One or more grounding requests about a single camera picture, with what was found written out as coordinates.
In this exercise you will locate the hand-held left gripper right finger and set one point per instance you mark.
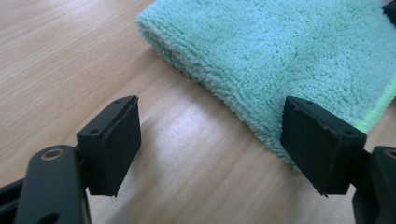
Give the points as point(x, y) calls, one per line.
point(323, 146)

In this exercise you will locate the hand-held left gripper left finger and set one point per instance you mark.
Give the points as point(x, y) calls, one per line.
point(112, 146)

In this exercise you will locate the green microfiber cloth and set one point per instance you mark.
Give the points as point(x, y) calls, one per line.
point(264, 56)

